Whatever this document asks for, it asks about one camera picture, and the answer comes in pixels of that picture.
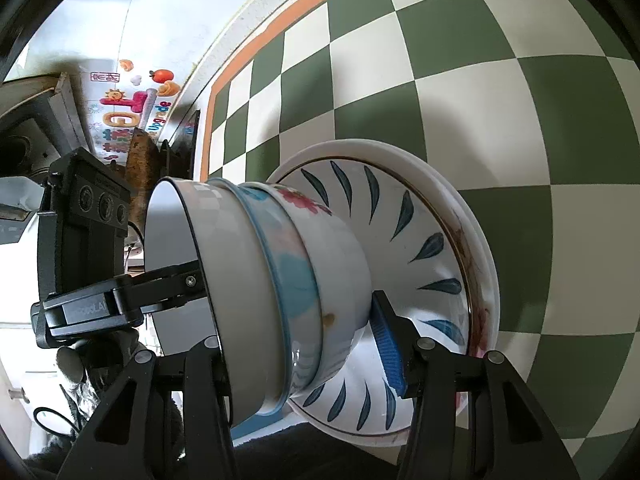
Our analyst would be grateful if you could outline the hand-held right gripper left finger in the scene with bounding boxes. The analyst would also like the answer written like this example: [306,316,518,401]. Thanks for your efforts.
[57,335,239,480]

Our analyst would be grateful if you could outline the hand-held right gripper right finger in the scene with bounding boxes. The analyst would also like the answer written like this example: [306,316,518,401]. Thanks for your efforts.
[371,290,581,480]

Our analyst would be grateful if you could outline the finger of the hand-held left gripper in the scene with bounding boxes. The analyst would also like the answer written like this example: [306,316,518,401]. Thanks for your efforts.
[116,258,207,314]

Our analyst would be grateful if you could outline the plain white bowl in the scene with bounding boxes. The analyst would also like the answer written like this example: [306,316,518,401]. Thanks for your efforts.
[143,177,297,429]

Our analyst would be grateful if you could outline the white bowl with red flowers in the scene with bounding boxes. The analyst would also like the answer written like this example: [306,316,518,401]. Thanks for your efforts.
[249,182,374,397]

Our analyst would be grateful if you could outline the white plate with pink flowers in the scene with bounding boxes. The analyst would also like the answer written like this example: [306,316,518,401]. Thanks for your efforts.
[272,140,501,448]

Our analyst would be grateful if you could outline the white plate with blue leaves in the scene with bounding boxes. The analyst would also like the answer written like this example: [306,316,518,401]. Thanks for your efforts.
[265,152,474,437]

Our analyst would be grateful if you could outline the person's left hand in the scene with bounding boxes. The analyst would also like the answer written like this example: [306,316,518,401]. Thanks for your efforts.
[55,330,140,402]

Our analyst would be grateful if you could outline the brown wooden board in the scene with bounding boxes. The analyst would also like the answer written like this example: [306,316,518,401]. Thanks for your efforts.
[124,127,162,198]

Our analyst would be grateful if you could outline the black flat appliance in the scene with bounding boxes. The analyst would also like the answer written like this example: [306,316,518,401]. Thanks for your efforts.
[159,109,202,182]

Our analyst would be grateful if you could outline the green and cream checkered tablecloth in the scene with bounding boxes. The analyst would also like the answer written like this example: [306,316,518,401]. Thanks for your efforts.
[199,0,640,463]

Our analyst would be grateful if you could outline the colourful wall stickers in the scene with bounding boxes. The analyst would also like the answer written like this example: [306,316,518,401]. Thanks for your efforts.
[87,57,199,162]

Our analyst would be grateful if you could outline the black cable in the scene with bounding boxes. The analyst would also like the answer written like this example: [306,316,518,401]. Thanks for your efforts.
[32,405,78,438]

